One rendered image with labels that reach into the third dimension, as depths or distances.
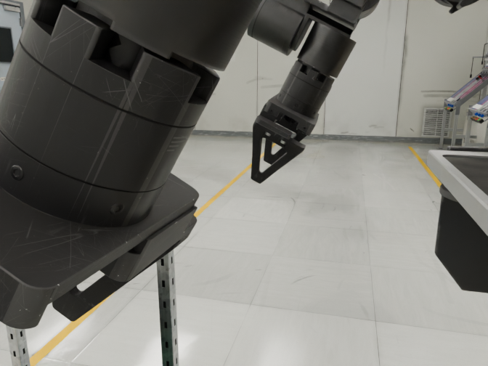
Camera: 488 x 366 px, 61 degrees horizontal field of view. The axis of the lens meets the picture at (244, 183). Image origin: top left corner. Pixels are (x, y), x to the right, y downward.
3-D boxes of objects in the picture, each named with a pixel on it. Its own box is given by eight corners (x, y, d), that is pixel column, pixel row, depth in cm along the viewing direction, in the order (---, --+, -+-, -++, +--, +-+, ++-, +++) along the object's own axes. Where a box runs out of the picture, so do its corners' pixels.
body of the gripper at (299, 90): (261, 113, 51) (289, 57, 48) (273, 104, 60) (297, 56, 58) (308, 139, 50) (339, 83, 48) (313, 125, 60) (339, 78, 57)
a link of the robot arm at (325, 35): (361, 33, 48) (361, 35, 53) (308, 5, 48) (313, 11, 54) (330, 87, 50) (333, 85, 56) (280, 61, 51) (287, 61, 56)
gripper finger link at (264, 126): (228, 173, 52) (261, 106, 49) (240, 159, 59) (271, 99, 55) (276, 199, 52) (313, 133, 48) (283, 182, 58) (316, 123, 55)
